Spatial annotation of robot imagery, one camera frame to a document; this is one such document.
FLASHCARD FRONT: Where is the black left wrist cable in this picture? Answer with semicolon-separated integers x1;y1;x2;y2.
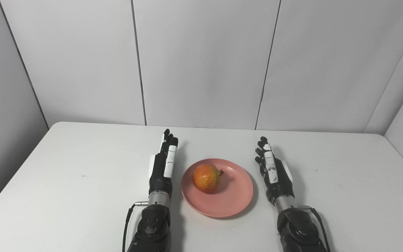
122;200;150;252

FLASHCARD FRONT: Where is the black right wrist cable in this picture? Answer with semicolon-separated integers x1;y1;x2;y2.
299;205;332;252

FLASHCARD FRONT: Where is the red-yellow pomegranate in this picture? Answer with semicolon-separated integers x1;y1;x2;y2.
192;163;225;194

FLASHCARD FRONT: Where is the black and white left hand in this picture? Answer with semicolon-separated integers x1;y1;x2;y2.
148;128;179;197

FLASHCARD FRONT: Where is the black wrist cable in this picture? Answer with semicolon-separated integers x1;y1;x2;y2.
122;200;150;252
299;205;332;252

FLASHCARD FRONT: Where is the pink round plate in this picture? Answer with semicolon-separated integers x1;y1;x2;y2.
181;158;254;219

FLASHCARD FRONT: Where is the black and white right hand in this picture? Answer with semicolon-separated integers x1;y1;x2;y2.
255;136;295;206

